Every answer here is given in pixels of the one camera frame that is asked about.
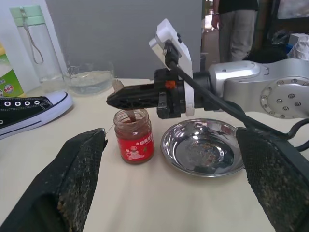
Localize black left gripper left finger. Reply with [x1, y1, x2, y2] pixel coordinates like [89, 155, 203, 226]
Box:
[0, 127, 109, 232]

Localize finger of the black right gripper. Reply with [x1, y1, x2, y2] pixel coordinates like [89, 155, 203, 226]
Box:
[120, 83, 155, 91]
[106, 87, 160, 111]

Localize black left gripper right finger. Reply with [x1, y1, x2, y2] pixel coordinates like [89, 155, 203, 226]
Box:
[235, 127, 309, 232]

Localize metal spoon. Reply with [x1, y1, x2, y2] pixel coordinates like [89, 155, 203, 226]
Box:
[112, 79, 138, 123]

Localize red-labelled glass jam jar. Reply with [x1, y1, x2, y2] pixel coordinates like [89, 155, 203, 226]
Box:
[113, 108, 155, 165]

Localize clear glass bowl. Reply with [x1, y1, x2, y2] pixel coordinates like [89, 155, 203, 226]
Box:
[63, 62, 115, 97]

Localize round stainless steel plate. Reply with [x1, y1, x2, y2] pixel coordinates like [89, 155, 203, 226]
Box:
[160, 118, 246, 179]

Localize black and white canvas sneaker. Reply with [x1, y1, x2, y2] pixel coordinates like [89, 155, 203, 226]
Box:
[0, 91, 74, 141]

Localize person in grey trousers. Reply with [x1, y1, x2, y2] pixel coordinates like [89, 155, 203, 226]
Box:
[211, 0, 259, 63]

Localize clear bottle with green lid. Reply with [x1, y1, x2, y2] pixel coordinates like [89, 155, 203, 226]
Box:
[9, 5, 65, 86]

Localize green and yellow carton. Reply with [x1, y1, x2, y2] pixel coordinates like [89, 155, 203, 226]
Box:
[0, 41, 27, 99]

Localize white and blue bag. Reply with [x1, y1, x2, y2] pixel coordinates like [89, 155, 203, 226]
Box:
[286, 33, 309, 61]

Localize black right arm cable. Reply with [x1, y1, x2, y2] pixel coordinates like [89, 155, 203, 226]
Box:
[163, 42, 309, 152]

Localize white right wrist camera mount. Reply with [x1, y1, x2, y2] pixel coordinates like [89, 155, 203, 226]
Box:
[148, 17, 195, 117]

